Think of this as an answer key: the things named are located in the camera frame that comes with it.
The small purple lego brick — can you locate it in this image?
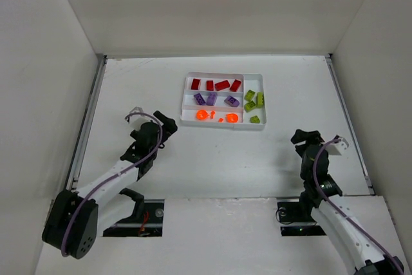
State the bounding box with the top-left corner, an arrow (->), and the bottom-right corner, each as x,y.
193,93 -> 206,106

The red long lego brick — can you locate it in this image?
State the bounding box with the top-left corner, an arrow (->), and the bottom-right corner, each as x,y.
214,80 -> 230,91

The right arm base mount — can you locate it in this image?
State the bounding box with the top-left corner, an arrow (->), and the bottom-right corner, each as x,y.
276,200 -> 326,237

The green sloped lego brick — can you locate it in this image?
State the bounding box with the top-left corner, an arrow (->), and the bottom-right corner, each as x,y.
244,90 -> 256,102

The orange arch lego piece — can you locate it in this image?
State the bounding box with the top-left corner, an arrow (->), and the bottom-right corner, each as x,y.
196,109 -> 209,121

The red curved lego brick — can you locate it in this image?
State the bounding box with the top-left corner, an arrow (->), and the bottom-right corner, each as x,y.
206,80 -> 214,91

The purple studded lego brick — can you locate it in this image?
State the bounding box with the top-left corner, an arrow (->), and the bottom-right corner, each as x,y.
206,92 -> 218,106

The green square lego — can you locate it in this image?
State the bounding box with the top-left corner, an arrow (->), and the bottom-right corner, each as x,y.
244,100 -> 257,113

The large purple rounded lego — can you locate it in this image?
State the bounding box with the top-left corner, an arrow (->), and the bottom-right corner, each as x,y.
224,96 -> 240,108

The orange curved lego piece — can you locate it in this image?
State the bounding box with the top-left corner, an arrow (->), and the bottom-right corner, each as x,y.
226,113 -> 239,123

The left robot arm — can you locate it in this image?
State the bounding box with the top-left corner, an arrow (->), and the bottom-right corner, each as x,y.
41,108 -> 178,260

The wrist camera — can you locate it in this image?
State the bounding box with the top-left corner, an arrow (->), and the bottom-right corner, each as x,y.
124,106 -> 144,124
326,135 -> 350,156

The red square lego brick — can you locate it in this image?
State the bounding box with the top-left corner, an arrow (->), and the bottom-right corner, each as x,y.
229,79 -> 242,92

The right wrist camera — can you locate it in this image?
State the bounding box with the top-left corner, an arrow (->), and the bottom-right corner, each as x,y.
326,135 -> 350,156

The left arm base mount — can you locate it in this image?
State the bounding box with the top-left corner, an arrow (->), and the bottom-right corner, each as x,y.
102,189 -> 165,238

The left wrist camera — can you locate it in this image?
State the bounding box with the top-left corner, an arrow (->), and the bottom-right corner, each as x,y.
124,106 -> 144,124

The white divided sorting tray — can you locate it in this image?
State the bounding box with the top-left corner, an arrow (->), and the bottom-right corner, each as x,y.
180,72 -> 267,131

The long green lego brick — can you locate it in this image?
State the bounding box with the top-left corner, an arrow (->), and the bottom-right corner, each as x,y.
256,92 -> 265,108

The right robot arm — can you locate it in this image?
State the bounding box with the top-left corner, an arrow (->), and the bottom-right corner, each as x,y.
290,129 -> 405,274

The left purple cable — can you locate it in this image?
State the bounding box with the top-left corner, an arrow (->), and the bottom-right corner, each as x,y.
60,112 -> 165,258

